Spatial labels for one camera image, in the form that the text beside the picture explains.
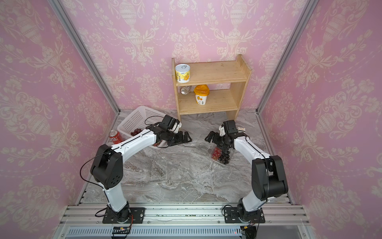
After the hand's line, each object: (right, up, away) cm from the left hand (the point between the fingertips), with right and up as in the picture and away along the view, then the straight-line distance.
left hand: (186, 142), depth 88 cm
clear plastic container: (+28, -9, +8) cm, 31 cm away
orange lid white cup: (+9, +30, +1) cm, 31 cm away
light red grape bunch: (+19, -8, +3) cm, 20 cm away
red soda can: (-46, +3, +5) cm, 46 cm away
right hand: (+15, 0, +2) cm, 15 cm away
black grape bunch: (+23, -10, +4) cm, 26 cm away
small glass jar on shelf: (-2, +32, +7) cm, 33 cm away
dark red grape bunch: (-35, +6, +13) cm, 38 cm away
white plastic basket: (-36, +15, +24) cm, 46 cm away
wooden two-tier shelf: (+14, +33, +2) cm, 36 cm away
